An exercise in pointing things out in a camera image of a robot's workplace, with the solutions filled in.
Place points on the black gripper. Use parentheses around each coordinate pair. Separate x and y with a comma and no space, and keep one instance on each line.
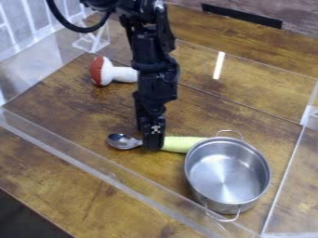
(156,90)

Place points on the green handled metal spoon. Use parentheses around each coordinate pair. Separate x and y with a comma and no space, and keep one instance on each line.
(174,144)

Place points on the stainless steel pot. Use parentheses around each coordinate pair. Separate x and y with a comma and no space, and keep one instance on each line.
(227,174)

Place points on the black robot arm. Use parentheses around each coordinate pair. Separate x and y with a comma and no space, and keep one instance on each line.
(144,19)

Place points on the red white toy mushroom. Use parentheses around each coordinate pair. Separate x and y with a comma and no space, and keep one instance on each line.
(104,73)

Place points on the black strip on table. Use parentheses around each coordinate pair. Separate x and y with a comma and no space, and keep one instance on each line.
(242,16)

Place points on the clear acrylic enclosure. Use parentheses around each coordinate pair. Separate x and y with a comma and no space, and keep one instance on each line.
(248,84)

